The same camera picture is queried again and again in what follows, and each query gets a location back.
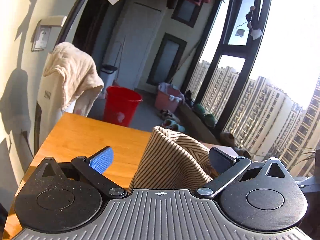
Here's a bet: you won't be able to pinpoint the white chair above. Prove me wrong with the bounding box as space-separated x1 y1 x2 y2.
34 73 65 154

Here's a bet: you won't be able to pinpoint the beige shoe on sill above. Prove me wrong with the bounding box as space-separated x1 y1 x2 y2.
219 132 236 148

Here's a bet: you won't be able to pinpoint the green slipper on sill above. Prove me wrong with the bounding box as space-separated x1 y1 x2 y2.
193 103 206 116
204 113 216 127

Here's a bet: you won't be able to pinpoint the pink laundry basket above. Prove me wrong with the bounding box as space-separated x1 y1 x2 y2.
155 82 185 113

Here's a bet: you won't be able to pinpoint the brown shoes on floor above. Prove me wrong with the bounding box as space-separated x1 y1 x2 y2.
158 109 180 124

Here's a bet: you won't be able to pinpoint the white trash bin black lid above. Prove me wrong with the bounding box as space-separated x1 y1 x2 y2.
99 64 118 94

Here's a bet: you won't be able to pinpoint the wall socket plate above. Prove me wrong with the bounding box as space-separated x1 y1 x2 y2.
31 25 52 51

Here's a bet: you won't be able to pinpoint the teal slippers on floor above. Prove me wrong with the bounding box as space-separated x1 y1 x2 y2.
161 119 185 133

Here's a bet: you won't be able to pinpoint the red plastic bucket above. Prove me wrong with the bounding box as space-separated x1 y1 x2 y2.
103 86 143 127

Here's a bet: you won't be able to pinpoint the striped beige sweater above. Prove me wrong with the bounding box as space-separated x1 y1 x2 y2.
128 126 219 192

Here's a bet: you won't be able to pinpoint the beige towel on chair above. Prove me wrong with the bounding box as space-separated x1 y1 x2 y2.
42 42 104 117

